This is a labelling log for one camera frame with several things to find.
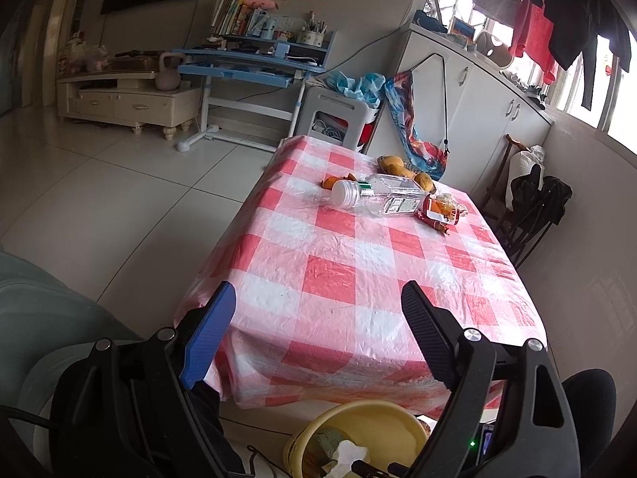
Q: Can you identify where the red snack wrapper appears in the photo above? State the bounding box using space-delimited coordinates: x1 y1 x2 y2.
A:
416 193 467 235

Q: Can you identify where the blue plastic bag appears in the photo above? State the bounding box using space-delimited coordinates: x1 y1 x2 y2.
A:
324 71 385 109

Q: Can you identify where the colourful long bag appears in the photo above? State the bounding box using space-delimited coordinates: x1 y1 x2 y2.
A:
383 70 449 181

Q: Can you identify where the yellow mango left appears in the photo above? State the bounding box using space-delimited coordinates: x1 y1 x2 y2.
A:
377 155 404 172

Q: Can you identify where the yellow mango right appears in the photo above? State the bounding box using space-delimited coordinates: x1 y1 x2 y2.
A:
414 173 436 194

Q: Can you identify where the yellow trash basin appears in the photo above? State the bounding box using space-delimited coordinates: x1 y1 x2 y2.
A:
283 399 429 477

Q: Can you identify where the red hanging garment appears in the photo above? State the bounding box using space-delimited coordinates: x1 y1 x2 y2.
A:
510 0 558 85

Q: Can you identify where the row of books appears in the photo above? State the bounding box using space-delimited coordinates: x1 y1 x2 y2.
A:
211 0 256 37

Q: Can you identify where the black hanging garment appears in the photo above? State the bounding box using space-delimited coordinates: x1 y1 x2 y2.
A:
530 0 631 110

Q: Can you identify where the yellow mango middle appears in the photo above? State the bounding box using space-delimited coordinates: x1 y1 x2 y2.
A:
383 163 416 180

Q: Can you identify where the yellow mango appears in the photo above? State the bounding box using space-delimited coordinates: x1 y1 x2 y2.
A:
414 173 436 194
383 163 416 180
377 155 404 172

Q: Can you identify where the cream TV stand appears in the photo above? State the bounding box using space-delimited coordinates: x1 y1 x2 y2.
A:
56 71 201 141

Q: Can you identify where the grey sofa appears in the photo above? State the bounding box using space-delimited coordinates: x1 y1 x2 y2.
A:
0 250 144 468

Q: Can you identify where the white storage cart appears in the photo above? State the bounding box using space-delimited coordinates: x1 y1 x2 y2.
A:
295 86 378 151

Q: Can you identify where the black folding chair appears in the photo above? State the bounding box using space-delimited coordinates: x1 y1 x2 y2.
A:
505 164 573 269

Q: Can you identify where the white pen holder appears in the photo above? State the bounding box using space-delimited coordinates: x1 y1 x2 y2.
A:
296 11 327 47

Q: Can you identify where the clear plastic bottle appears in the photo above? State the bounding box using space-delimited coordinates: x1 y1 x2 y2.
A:
330 174 429 216

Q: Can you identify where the pink kettlebell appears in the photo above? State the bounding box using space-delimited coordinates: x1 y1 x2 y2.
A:
154 52 186 92

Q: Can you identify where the white sack on chair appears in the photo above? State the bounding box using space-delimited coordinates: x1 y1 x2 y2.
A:
505 145 545 210

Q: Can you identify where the small orange peel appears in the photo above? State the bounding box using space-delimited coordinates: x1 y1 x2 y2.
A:
320 174 356 190

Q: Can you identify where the pink checkered tablecloth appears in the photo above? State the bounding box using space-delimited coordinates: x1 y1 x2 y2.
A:
177 136 545 417

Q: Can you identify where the white wall cabinet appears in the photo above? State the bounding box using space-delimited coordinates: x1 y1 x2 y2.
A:
395 25 551 202

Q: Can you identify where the blue children's desk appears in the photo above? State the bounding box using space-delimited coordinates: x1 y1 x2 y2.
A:
173 30 338 153

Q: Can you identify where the wooden chair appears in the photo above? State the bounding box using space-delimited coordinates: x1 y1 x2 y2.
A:
479 134 528 232

